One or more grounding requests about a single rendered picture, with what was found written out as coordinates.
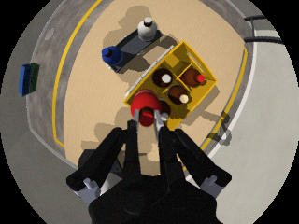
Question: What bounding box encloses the dark brown bottle with cream cap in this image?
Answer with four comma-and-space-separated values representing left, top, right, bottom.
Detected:
165, 84, 188, 105

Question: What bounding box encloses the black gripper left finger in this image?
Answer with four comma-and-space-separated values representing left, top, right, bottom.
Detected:
66, 109, 145, 215

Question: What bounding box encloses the red bottle with pale label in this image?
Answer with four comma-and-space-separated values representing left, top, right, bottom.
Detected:
131, 90, 162, 127

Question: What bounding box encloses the blue bottle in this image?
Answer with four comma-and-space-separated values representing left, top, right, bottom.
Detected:
102, 46, 124, 65

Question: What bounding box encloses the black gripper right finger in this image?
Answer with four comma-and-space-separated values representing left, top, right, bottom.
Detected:
153, 110, 232, 211

